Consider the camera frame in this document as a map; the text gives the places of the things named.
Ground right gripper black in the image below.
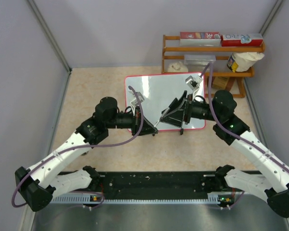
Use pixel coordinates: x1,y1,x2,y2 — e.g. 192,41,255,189
160,91,221,128

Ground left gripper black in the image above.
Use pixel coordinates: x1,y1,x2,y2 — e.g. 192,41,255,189
105,106,158,137

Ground whiteboard with pink frame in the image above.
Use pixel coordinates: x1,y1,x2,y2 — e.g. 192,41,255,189
125,72,205,125

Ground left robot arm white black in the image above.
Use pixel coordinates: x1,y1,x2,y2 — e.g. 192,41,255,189
15,97,158,212

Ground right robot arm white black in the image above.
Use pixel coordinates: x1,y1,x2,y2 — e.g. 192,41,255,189
159,90,289,218

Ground white flour bag lower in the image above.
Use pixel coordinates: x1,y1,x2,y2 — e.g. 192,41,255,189
167,61,188,73

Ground white flour bag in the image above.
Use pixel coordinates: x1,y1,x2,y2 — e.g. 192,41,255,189
227,52,264,72
167,61,188,73

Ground clear plastic container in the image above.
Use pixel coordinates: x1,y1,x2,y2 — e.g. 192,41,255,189
184,54,216,72

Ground brown cardboard box right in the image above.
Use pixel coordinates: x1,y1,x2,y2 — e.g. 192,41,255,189
211,77,235,91

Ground wooden shelf rack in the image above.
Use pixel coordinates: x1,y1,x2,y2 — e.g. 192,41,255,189
161,35,265,98

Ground red foil box left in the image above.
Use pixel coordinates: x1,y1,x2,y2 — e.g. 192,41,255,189
179,32,221,47

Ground white flour bag upper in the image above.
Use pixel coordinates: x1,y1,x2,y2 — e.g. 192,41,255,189
227,52,264,72

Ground red white box right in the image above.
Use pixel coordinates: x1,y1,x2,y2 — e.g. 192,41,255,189
221,33,263,47

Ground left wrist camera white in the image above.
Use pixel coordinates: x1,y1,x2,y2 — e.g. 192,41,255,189
128,89,145,114

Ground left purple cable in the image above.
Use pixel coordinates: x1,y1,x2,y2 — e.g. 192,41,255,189
11,86,145,207

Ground purple cable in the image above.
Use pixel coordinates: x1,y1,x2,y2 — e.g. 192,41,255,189
198,62,289,180
11,86,145,207

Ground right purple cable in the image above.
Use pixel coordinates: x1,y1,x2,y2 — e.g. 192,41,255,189
198,62,289,180

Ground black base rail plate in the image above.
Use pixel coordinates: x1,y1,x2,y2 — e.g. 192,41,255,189
99,171,232,200

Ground grey slotted cable duct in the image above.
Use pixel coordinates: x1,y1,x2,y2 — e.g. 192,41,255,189
51,193,103,204

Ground aluminium frame post right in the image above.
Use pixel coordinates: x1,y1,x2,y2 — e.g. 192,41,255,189
259,0,285,36

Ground aluminium frame post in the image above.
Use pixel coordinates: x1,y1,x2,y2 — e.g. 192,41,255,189
259,0,285,36
26,0,72,74

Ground aluminium frame post left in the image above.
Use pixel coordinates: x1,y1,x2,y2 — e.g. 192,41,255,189
26,0,72,74

